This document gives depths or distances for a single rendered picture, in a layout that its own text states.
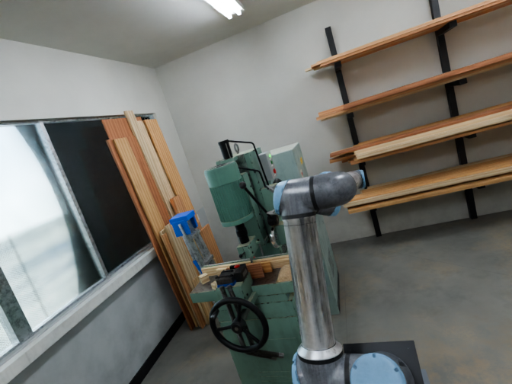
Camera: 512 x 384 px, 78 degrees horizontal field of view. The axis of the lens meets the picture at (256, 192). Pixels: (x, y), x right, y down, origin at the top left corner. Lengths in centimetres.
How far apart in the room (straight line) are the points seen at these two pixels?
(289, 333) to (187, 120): 308
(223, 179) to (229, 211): 17
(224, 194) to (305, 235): 65
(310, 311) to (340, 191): 39
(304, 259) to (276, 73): 303
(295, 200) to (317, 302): 33
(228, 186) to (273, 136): 235
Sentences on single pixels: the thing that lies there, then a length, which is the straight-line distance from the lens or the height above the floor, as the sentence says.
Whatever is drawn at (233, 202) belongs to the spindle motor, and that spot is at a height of 132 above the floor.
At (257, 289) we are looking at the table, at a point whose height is 88.
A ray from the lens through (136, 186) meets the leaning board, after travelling 305.
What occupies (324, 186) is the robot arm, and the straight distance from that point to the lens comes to 102.
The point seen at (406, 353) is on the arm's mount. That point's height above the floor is 71.
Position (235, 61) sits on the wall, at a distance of 400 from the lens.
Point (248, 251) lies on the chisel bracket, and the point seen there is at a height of 103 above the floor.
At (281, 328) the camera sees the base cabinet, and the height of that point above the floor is 65.
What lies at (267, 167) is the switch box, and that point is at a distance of 186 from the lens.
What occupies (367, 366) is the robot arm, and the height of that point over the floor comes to 86.
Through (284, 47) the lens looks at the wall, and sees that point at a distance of 389.
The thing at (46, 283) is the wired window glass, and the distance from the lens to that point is 258.
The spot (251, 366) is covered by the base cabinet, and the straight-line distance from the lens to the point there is 197.
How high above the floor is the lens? 163
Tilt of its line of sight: 11 degrees down
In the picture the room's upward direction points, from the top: 18 degrees counter-clockwise
